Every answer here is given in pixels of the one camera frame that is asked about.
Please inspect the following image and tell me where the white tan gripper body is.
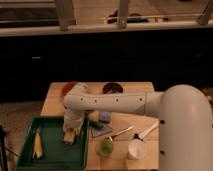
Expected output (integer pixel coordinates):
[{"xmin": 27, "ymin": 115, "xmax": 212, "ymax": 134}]
[{"xmin": 63, "ymin": 129, "xmax": 79, "ymax": 145}]

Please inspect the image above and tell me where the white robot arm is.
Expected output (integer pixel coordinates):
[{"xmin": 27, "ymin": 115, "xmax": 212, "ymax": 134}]
[{"xmin": 63, "ymin": 83, "xmax": 213, "ymax": 171}]

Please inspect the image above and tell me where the green plastic tray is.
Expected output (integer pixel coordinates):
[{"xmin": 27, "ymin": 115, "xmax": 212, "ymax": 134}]
[{"xmin": 16, "ymin": 116, "xmax": 89, "ymax": 171}]

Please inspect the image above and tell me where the blue eraser block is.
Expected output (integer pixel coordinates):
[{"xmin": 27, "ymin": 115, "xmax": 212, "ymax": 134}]
[{"xmin": 99, "ymin": 111, "xmax": 111, "ymax": 123}]

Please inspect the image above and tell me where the grey blue cloth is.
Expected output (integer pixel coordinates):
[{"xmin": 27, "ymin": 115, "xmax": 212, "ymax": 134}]
[{"xmin": 89, "ymin": 121, "xmax": 112, "ymax": 138}]

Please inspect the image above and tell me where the green cup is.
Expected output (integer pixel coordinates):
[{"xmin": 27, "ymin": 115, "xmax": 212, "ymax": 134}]
[{"xmin": 96, "ymin": 138, "xmax": 114, "ymax": 157}]

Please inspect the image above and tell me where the white cup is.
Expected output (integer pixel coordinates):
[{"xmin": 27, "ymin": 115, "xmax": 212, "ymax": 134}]
[{"xmin": 128, "ymin": 139, "xmax": 146, "ymax": 160}]

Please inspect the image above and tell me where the white railing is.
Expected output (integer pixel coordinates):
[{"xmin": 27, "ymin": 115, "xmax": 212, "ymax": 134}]
[{"xmin": 0, "ymin": 0, "xmax": 213, "ymax": 36}]

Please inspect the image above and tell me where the white handled brush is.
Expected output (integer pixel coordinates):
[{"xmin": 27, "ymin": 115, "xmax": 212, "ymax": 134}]
[{"xmin": 134, "ymin": 121, "xmax": 159, "ymax": 141}]

